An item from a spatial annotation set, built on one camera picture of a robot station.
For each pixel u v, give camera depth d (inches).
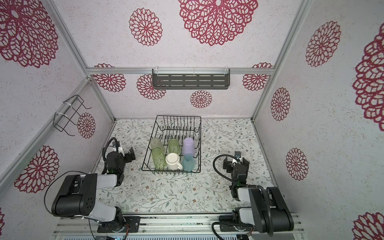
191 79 38.1
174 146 38.6
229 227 29.1
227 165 32.1
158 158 35.4
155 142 38.1
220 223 29.5
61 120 28.7
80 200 17.3
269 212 15.7
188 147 34.9
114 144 30.5
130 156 33.4
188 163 35.5
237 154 30.1
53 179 28.5
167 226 28.9
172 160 33.7
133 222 29.4
